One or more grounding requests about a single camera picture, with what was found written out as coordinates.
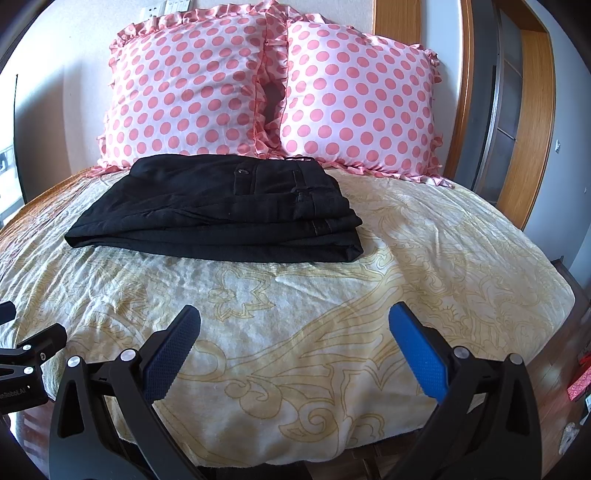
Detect bed with yellow patterned cover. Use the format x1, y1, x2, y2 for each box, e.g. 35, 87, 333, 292
0, 164, 578, 467

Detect wooden headboard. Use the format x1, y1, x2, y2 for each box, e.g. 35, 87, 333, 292
373, 0, 476, 183

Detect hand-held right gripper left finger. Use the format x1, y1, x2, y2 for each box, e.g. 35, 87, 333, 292
47, 304, 204, 480

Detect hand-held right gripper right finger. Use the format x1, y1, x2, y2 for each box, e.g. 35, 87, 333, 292
387, 301, 542, 480

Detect pink polka dot pillow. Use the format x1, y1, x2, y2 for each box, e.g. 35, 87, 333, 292
265, 18, 455, 188
96, 0, 289, 174

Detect black pants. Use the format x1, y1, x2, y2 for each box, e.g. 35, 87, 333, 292
64, 154, 365, 265

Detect white crumpled item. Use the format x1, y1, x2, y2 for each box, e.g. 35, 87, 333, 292
558, 425, 581, 455

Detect red box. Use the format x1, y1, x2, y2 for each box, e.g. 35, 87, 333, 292
567, 368, 591, 403

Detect window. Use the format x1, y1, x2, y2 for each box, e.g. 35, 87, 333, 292
0, 141, 17, 217

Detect grey door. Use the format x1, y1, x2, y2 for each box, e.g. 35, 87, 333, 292
475, 46, 522, 204

